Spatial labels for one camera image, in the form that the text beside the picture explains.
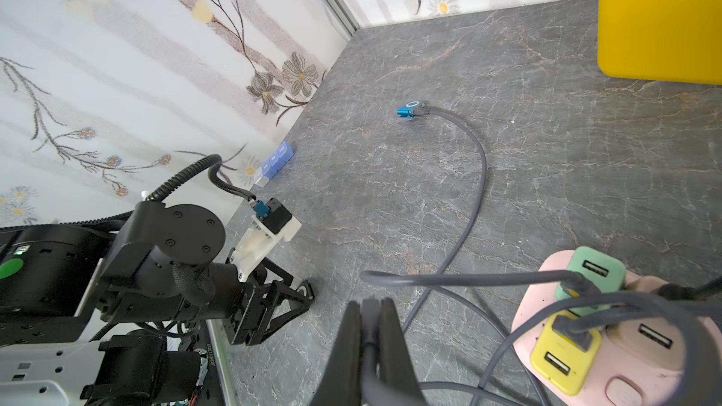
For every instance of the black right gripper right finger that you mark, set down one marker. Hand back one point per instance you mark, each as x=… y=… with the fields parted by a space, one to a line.
x=396 y=370

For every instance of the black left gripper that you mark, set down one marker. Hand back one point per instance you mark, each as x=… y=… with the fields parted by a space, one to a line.
x=264 y=307

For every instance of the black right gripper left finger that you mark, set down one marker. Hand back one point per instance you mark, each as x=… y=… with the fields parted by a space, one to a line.
x=340 y=384

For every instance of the yellow usb charger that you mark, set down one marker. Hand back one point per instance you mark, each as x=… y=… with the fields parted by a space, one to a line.
x=562 y=358

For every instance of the blue mp3 player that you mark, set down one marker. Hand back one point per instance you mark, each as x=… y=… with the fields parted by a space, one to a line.
x=412 y=110

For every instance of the green usb charger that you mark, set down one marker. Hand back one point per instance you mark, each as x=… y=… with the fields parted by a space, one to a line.
x=606 y=273

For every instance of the beige usb charger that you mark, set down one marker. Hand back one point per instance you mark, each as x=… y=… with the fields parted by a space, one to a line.
x=654 y=340

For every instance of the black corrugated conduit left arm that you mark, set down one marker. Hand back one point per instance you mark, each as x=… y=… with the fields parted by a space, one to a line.
x=175 y=180

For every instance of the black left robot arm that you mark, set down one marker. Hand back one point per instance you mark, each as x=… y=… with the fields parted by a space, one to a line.
x=81 y=360

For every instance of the blue transparent plastic case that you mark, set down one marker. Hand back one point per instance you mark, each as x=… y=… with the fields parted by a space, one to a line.
x=274 y=164

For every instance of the pink power strip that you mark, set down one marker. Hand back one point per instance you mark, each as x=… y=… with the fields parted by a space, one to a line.
x=632 y=363

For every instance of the yellow storage box grey handle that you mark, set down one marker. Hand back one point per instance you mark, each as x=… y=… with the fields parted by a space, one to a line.
x=661 y=40

